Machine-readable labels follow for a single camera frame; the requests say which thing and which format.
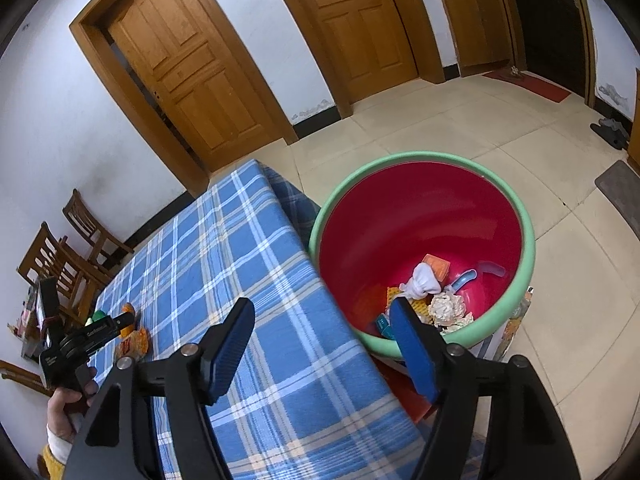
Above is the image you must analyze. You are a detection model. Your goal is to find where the person's left forearm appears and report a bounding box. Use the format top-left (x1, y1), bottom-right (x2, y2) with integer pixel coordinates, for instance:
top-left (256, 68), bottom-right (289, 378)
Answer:
top-left (36, 425), bottom-right (77, 480)

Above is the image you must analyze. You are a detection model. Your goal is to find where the blue plastic scoop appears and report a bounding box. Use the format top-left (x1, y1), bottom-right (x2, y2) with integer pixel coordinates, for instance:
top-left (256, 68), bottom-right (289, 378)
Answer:
top-left (445, 261), bottom-right (506, 294)

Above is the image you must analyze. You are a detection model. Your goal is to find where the person's left hand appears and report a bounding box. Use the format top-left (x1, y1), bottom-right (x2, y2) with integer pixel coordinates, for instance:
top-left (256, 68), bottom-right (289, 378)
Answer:
top-left (47, 366), bottom-right (99, 443)

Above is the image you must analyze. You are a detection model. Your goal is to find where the white glove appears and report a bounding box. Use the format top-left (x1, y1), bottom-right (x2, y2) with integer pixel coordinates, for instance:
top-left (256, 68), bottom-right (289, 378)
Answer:
top-left (398, 264), bottom-right (444, 302)

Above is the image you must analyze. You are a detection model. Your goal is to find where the orange snack packet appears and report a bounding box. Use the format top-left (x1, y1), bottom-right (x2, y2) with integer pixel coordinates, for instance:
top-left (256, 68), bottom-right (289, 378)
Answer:
top-left (114, 302), bottom-right (150, 361)

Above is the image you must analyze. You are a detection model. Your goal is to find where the red floor mat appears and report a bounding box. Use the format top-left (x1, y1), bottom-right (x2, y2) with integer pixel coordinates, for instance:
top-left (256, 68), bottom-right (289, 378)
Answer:
top-left (482, 70), bottom-right (572, 104)

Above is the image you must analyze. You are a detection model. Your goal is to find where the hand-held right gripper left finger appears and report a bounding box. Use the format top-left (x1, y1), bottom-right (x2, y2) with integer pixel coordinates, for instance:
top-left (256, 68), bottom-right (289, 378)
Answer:
top-left (62, 297), bottom-right (256, 480)

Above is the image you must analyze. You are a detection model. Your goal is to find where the dark slipper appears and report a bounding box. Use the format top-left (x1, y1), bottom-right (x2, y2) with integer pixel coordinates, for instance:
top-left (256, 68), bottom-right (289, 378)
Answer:
top-left (590, 122), bottom-right (619, 149)
top-left (600, 117), bottom-right (630, 151)

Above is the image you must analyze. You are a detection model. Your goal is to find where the printed cardboard box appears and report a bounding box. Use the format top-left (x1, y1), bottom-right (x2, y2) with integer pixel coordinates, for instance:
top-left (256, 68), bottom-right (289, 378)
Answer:
top-left (470, 287), bottom-right (535, 361)

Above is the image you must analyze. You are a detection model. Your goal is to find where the grey floor mat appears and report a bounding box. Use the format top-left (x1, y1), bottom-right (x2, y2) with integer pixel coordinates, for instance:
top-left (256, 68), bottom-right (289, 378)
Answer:
top-left (595, 160), bottom-right (640, 237)

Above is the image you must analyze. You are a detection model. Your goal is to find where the yellow foam net piece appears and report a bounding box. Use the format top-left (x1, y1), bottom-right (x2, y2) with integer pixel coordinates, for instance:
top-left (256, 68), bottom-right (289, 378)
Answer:
top-left (387, 286), bottom-right (432, 319)

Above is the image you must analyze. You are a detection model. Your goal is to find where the wooden door frame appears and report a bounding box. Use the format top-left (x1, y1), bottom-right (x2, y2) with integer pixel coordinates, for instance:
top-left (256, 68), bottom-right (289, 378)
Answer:
top-left (260, 0), bottom-right (446, 118)
top-left (70, 0), bottom-right (300, 200)

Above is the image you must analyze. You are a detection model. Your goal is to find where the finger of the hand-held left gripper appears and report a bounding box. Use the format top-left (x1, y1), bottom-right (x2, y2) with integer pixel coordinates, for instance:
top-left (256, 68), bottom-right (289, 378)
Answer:
top-left (82, 312), bottom-right (137, 348)

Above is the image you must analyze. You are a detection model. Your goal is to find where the blue plaid tablecloth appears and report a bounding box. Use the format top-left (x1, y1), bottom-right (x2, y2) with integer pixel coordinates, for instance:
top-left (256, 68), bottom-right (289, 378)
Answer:
top-left (92, 159), bottom-right (481, 480)

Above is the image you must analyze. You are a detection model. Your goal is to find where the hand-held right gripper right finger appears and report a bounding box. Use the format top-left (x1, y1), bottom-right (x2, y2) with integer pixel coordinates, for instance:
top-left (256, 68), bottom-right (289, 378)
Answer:
top-left (389, 296), bottom-right (583, 480)

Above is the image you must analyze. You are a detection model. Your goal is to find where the wooden side table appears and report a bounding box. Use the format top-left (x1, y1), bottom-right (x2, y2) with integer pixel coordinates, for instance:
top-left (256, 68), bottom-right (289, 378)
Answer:
top-left (5, 285), bottom-right (48, 361)

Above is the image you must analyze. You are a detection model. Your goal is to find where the red basin with green rim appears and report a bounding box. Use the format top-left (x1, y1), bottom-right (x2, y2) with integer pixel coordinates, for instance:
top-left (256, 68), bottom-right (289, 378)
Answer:
top-left (308, 150), bottom-right (537, 358)

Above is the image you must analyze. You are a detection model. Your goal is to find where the wooden chair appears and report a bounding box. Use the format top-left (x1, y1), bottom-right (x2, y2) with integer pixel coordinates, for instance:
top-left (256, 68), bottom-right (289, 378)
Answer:
top-left (17, 221), bottom-right (109, 322)
top-left (0, 359), bottom-right (51, 394)
top-left (62, 189), bottom-right (135, 267)

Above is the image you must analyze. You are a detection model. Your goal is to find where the small wooden cabinet door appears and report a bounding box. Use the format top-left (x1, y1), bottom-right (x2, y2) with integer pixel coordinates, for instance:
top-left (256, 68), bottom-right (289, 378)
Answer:
top-left (436, 0), bottom-right (516, 78)

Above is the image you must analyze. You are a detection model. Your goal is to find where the small orange box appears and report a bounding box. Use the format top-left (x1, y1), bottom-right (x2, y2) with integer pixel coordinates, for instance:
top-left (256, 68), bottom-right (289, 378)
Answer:
top-left (421, 255), bottom-right (450, 283)

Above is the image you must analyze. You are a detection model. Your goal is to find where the red plastic stool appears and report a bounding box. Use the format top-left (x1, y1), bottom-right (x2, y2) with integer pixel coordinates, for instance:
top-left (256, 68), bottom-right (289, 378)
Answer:
top-left (375, 355), bottom-right (441, 426)

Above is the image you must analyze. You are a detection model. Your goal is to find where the dark door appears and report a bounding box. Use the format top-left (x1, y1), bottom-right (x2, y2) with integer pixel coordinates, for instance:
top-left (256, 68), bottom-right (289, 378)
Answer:
top-left (502, 0), bottom-right (596, 98)

